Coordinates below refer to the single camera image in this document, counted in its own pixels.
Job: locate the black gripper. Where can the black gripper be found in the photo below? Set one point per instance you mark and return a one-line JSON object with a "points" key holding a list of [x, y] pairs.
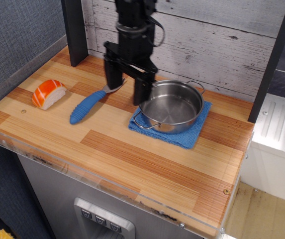
{"points": [[131, 55]]}

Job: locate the stainless steel pot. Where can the stainless steel pot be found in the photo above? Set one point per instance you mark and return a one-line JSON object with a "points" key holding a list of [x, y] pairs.
{"points": [[172, 107]]}

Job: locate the blue cloth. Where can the blue cloth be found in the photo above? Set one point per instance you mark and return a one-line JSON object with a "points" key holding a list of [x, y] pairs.
{"points": [[186, 139]]}

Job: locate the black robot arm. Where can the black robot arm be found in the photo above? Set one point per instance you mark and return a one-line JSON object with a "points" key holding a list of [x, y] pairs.
{"points": [[134, 12]]}

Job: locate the salmon sushi toy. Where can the salmon sushi toy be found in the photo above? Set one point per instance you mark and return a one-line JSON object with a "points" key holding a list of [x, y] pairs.
{"points": [[48, 93]]}

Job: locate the grey toy fridge cabinet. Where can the grey toy fridge cabinet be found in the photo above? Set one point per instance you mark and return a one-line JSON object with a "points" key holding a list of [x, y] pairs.
{"points": [[56, 190]]}

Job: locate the silver dispenser button panel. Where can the silver dispenser button panel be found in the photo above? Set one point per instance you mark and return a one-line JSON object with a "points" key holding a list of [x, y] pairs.
{"points": [[98, 223]]}

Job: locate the white toy sink unit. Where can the white toy sink unit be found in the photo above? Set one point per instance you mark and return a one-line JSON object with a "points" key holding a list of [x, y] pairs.
{"points": [[264, 165]]}

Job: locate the yellow toy object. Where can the yellow toy object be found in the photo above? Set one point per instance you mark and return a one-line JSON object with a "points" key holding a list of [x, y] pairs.
{"points": [[5, 235]]}

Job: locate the blue handled metal fork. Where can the blue handled metal fork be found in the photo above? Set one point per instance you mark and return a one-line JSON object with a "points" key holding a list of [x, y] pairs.
{"points": [[84, 107]]}

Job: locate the black left frame post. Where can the black left frame post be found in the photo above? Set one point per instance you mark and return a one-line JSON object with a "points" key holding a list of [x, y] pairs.
{"points": [[75, 30]]}

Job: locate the black frame post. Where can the black frame post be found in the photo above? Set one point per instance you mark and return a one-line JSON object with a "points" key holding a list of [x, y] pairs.
{"points": [[75, 30], [268, 74]]}

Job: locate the black right frame post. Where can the black right frame post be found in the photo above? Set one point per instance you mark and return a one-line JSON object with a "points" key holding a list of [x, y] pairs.
{"points": [[268, 74]]}

